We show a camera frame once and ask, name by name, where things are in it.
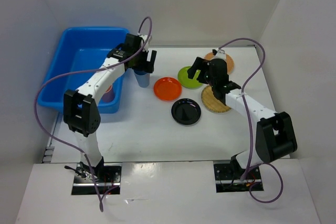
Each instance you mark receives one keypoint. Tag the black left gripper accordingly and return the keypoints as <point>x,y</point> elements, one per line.
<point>147,66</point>

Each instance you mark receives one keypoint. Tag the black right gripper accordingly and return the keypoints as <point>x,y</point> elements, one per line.
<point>198,64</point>

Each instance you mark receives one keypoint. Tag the blue plastic cup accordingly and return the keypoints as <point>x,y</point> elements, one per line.
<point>143,78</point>

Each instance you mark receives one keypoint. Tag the orange plastic plate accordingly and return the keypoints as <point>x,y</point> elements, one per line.
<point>167,89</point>

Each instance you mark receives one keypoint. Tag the pink plastic cup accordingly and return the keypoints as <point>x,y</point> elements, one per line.
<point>108,95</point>

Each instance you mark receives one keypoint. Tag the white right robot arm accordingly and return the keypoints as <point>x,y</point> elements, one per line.
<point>271,133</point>

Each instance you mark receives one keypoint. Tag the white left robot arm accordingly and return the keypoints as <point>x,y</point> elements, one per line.
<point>81,112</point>

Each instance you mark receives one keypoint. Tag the blue plastic bin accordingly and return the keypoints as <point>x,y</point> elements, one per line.
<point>79,48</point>

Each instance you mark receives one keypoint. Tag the green plastic plate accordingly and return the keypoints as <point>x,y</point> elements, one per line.
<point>185,81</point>

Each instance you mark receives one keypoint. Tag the brown woven bamboo tray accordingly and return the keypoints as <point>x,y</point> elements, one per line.
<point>229,61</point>

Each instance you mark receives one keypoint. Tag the green-rimmed bamboo tray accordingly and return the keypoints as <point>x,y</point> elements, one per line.
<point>211,103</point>

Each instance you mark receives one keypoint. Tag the black plastic plate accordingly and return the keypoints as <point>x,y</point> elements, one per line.
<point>186,112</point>

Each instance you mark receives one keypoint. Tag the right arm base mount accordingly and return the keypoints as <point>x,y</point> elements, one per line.
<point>228,182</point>

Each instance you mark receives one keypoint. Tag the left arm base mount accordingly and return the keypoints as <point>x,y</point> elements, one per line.
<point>108,182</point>

